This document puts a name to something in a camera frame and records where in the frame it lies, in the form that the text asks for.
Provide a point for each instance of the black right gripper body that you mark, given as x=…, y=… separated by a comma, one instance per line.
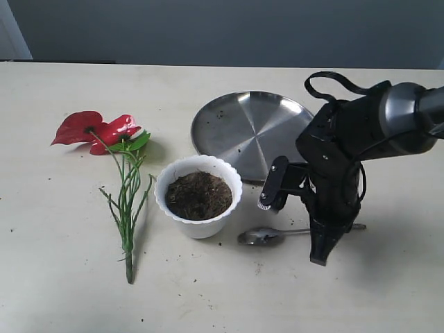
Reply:
x=326, y=145

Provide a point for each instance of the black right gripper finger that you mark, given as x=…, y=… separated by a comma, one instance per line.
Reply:
x=324, y=237

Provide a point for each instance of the silver metal spork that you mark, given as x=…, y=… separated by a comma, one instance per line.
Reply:
x=266, y=236

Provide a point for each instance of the red artificial flower stem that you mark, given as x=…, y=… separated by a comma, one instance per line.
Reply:
x=123, y=139

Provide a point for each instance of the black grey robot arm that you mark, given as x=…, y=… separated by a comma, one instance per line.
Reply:
x=387, y=121

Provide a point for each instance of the white scalloped flower pot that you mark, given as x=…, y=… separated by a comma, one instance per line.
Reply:
x=217, y=167

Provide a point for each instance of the dark potting soil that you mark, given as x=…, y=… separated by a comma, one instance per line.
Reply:
x=198, y=196

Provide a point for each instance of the round stainless steel plate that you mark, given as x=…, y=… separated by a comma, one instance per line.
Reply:
x=249, y=130

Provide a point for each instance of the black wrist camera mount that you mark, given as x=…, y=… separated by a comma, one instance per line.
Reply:
x=284, y=179

